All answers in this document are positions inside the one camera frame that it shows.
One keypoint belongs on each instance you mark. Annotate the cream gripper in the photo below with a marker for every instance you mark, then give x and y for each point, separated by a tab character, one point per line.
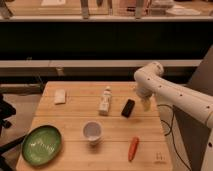
146	102

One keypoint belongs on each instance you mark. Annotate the black eraser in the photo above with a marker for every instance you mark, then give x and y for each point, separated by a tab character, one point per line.
126	112

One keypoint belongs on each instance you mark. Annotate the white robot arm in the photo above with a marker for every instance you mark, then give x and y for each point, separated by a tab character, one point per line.
198	105

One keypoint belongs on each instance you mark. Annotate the green ceramic plate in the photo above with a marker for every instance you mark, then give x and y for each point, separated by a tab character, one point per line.
41	145

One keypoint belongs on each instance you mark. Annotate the white glue bottle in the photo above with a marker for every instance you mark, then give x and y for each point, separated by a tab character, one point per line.
105	101

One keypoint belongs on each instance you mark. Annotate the orange carrot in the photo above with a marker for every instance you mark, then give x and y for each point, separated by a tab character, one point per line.
133	148

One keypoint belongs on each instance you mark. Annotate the white cloth sponge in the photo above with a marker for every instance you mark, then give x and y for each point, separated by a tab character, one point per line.
60	96

